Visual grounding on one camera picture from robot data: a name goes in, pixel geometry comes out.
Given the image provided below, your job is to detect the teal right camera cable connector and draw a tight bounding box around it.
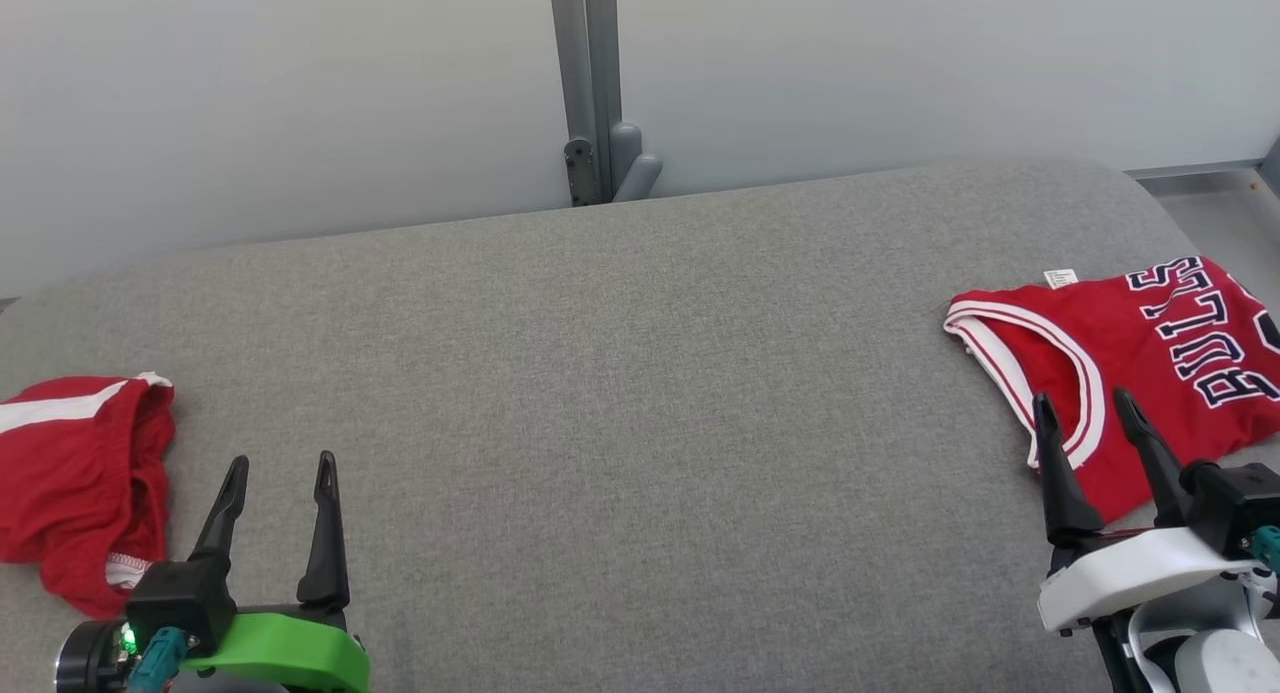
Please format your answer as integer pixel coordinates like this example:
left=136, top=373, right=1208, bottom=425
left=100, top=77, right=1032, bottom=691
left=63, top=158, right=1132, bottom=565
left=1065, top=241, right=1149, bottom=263
left=1244, top=524, right=1280, bottom=575

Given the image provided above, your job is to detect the red shorts white stripe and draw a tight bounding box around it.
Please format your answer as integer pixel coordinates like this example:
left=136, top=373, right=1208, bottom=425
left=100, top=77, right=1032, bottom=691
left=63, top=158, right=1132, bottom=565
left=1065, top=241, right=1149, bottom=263
left=0, top=373, right=177, bottom=620

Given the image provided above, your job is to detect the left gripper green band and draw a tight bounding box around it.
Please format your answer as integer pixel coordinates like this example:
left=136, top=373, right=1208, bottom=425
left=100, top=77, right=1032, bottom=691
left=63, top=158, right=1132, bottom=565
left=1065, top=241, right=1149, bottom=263
left=180, top=451, right=371, bottom=693

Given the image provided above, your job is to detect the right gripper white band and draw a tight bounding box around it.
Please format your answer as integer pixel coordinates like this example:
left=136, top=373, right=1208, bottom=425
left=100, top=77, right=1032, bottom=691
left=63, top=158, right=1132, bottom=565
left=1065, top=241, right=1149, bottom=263
left=1032, top=386, right=1261, bottom=635

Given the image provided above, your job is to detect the grey rounded tube fitting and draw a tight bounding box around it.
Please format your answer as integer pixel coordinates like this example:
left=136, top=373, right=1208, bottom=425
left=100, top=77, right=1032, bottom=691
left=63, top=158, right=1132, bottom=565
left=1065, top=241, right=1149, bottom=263
left=609, top=122, right=664, bottom=203

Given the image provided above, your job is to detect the dark grey post bracket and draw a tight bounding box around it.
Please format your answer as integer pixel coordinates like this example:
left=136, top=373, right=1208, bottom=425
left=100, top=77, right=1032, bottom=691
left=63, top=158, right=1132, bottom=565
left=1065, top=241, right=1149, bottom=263
left=563, top=138, right=599, bottom=207

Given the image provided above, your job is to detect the grey metal upright post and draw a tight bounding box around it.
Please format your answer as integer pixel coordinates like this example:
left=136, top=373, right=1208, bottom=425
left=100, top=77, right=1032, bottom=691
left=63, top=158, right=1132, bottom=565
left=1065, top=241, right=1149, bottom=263
left=547, top=0, right=624, bottom=207

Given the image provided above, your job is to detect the teal left camera cable connector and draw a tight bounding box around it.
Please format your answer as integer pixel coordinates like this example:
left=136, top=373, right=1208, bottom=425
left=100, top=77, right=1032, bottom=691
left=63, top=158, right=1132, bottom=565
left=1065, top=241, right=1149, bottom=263
left=127, top=625, right=192, bottom=693

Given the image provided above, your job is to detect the red basketball jersey white trim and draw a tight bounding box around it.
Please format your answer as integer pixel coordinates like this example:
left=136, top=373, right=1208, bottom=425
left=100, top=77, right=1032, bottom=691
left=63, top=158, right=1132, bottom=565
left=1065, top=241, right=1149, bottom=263
left=943, top=256, right=1280, bottom=527

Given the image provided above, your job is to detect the teal camera cable connector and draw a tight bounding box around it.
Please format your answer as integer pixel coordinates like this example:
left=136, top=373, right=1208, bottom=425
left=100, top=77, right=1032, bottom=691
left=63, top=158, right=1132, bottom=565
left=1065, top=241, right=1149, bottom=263
left=127, top=625, right=192, bottom=693
left=1244, top=524, right=1280, bottom=575

